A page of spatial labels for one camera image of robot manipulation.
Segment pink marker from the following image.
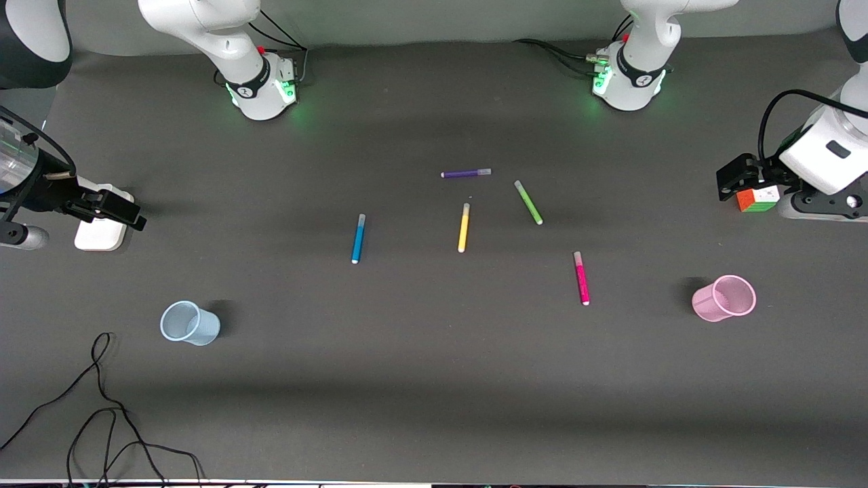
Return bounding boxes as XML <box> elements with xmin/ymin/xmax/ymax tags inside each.
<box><xmin>573</xmin><ymin>251</ymin><xmax>591</xmax><ymax>306</ymax></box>

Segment white flat box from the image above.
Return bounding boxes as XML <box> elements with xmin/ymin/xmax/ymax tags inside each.
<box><xmin>74</xmin><ymin>184</ymin><xmax>135</xmax><ymax>252</ymax></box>

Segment colourful puzzle cube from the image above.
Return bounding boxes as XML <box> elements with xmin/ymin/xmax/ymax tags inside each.
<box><xmin>736</xmin><ymin>184</ymin><xmax>781</xmax><ymax>214</ymax></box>

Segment translucent pink cup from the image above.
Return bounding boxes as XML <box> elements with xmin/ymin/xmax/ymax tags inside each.
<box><xmin>692</xmin><ymin>274</ymin><xmax>757</xmax><ymax>323</ymax></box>

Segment translucent blue cup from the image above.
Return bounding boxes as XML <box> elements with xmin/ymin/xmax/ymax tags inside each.
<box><xmin>160</xmin><ymin>301</ymin><xmax>222</xmax><ymax>346</ymax></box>

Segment green marker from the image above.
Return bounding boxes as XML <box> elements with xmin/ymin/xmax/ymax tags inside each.
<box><xmin>513</xmin><ymin>180</ymin><xmax>544</xmax><ymax>226</ymax></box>

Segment dark grey table mat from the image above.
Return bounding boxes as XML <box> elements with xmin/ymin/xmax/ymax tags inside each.
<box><xmin>0</xmin><ymin>27</ymin><xmax>868</xmax><ymax>486</ymax></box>

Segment loose black cable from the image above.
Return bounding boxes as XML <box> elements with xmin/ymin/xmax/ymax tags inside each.
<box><xmin>0</xmin><ymin>331</ymin><xmax>205</xmax><ymax>486</ymax></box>

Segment black left arm base cables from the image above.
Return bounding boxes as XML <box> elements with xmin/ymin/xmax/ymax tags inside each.
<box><xmin>513</xmin><ymin>14</ymin><xmax>635</xmax><ymax>77</ymax></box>

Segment black arm base cables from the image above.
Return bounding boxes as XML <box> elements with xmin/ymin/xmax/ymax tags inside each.
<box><xmin>513</xmin><ymin>14</ymin><xmax>635</xmax><ymax>77</ymax></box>
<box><xmin>247</xmin><ymin>9</ymin><xmax>310</xmax><ymax>86</ymax></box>

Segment black right arm base cables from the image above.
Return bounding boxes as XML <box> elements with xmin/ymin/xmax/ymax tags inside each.
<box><xmin>247</xmin><ymin>9</ymin><xmax>310</xmax><ymax>86</ymax></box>

